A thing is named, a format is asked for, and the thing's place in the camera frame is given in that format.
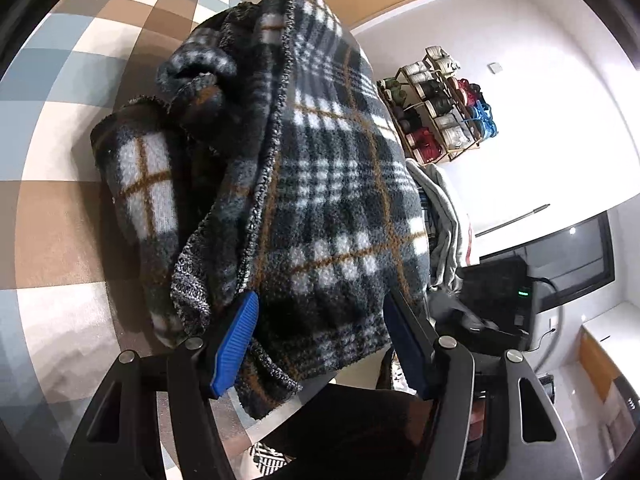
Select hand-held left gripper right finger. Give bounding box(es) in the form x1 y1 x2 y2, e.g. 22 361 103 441
382 287 583 480

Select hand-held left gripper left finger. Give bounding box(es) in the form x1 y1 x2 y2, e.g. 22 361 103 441
60 291 261 480

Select plaid fleece jacket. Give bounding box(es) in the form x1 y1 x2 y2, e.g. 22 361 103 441
90 0 433 421

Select pile of grey clothes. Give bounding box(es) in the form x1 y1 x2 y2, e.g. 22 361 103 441
405 157 473 291

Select thin metal rod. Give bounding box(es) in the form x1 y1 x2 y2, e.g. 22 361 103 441
475 204 551 237

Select black television screen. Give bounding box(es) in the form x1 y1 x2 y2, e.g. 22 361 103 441
477 210 616 311

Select blue striped cloth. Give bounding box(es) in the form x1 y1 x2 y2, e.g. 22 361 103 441
417 187 433 246

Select person's black trousers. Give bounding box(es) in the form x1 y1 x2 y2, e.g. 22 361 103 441
260 380 441 480

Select white desk with wooden drawers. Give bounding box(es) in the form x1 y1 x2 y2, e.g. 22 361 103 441
545 300 640 461

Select black white patterned mat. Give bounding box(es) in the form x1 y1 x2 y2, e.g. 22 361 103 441
250 442 287 472

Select wooden shoe rack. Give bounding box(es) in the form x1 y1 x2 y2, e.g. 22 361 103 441
377 46 501 166

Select rows of assorted shoes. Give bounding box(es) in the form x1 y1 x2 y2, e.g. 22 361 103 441
379 47 501 163

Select checkered bed blanket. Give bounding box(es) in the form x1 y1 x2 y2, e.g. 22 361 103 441
0 0 401 480

